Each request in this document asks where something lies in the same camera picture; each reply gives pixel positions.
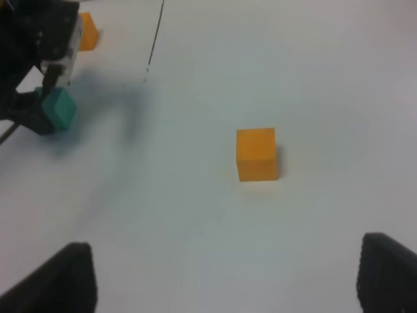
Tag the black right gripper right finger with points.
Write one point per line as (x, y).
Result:
(386, 279)

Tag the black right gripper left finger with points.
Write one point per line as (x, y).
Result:
(64, 283)

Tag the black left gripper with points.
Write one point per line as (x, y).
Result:
(41, 34)

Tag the teal block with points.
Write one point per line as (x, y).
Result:
(59, 109)

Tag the orange template block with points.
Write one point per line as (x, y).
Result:
(90, 34)

